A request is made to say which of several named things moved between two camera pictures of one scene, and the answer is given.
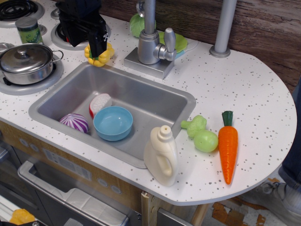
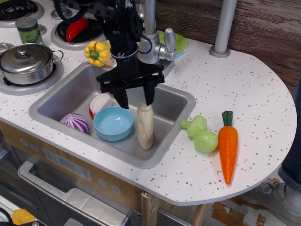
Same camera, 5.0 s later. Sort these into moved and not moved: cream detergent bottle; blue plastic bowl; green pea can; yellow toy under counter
Moved: cream detergent bottle
Not moved: green pea can; yellow toy under counter; blue plastic bowl
